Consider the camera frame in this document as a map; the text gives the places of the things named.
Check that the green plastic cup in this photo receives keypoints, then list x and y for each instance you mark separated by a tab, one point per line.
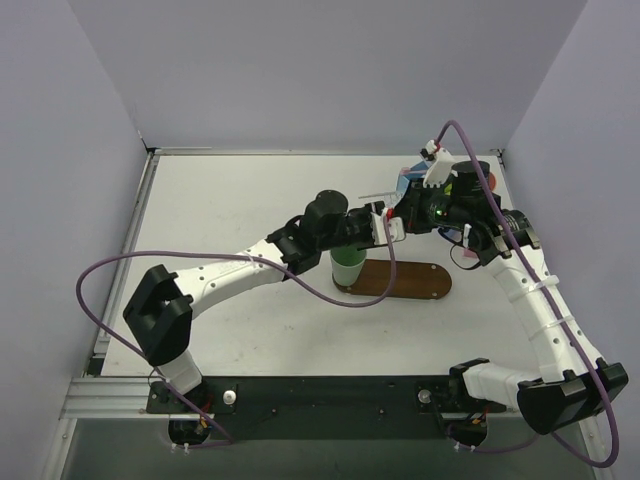
347	264

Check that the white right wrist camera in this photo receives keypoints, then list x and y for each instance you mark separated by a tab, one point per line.
440	164

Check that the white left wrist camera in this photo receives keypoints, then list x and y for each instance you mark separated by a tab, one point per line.
386	228

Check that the aluminium table edge rail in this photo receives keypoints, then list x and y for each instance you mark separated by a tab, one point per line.
110	315

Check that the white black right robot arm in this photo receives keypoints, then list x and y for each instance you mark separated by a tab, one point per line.
572	381

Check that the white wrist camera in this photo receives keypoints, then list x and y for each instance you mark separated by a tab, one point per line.
386	228
440	164

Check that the pink white toothbrush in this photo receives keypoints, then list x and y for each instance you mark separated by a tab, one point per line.
387	194

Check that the pink plastic drawer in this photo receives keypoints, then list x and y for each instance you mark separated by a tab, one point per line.
467	254

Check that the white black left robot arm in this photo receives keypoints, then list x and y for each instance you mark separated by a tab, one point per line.
164	305

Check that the aluminium front rail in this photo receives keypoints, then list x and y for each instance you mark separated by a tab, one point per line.
105	398

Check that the brown wooden oval tray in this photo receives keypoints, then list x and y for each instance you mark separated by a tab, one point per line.
414	280

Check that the orange plastic cup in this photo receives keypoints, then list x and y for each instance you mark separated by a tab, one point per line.
492	181

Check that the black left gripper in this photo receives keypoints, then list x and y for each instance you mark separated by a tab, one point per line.
365	226

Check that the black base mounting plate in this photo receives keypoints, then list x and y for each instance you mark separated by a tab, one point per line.
414	407

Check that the blue plastic organizer box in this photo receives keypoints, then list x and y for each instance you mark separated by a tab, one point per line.
408	174

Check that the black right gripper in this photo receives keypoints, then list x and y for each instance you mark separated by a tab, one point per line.
413	209

